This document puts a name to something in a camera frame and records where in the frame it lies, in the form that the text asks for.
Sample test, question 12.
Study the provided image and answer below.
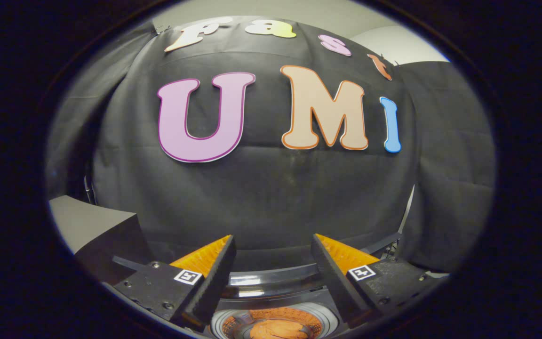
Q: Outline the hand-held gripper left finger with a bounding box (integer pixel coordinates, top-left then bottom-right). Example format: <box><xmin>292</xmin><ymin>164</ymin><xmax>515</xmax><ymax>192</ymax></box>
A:
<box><xmin>113</xmin><ymin>234</ymin><xmax>237</xmax><ymax>328</ymax></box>

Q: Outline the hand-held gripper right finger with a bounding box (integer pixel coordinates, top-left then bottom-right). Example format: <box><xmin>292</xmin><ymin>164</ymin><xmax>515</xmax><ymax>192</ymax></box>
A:
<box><xmin>311</xmin><ymin>233</ymin><xmax>441</xmax><ymax>328</ymax></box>

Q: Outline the dark glass washing machine lid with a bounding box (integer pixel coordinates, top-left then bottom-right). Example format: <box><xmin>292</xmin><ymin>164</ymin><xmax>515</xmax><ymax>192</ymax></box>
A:
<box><xmin>111</xmin><ymin>232</ymin><xmax>402</xmax><ymax>302</ymax></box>

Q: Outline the dark grey washing machine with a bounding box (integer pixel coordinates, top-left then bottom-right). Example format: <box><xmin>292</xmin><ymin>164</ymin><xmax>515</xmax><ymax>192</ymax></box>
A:
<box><xmin>184</xmin><ymin>287</ymin><xmax>347</xmax><ymax>339</ymax></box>

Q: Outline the orange garment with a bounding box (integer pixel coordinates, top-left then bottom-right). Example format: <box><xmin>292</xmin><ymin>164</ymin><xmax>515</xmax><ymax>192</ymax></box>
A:
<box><xmin>222</xmin><ymin>308</ymin><xmax>323</xmax><ymax>339</ymax></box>

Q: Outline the black backdrop cloth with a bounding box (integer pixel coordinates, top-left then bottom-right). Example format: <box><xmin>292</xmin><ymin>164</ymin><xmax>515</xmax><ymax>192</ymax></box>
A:
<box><xmin>45</xmin><ymin>16</ymin><xmax>496</xmax><ymax>274</ymax></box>

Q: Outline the thin black stand pole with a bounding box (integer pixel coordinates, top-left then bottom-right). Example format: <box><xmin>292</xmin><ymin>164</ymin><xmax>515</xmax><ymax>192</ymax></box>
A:
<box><xmin>396</xmin><ymin>185</ymin><xmax>415</xmax><ymax>257</ymax></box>

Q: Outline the grey and white cabinet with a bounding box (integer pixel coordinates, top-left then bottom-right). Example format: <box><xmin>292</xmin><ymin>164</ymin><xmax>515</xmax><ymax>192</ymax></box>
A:
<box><xmin>49</xmin><ymin>195</ymin><xmax>154</xmax><ymax>285</ymax></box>

